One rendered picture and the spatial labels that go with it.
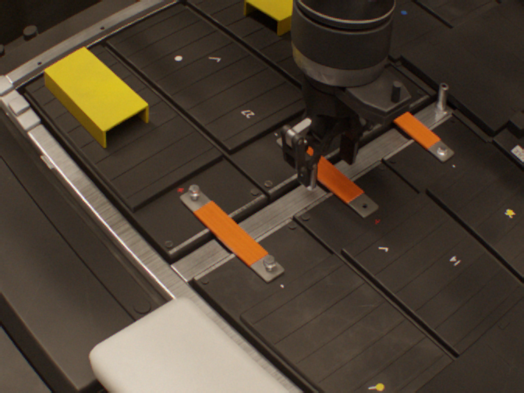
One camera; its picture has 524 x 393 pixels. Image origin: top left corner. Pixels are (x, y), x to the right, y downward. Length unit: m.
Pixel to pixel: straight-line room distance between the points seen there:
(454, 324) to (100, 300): 0.39
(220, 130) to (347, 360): 0.36
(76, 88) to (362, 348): 0.50
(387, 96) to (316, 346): 0.27
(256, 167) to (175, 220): 0.12
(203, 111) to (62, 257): 0.35
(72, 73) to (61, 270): 0.38
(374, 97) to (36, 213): 0.38
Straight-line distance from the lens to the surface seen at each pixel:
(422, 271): 1.19
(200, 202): 1.23
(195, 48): 1.42
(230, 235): 1.20
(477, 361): 1.12
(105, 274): 1.04
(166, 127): 1.31
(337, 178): 1.27
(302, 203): 1.26
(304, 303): 1.15
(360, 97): 1.10
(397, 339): 1.13
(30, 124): 1.36
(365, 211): 1.24
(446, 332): 1.14
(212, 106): 1.34
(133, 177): 1.26
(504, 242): 1.24
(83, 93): 1.32
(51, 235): 1.08
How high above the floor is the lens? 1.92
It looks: 48 degrees down
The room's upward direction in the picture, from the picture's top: 4 degrees clockwise
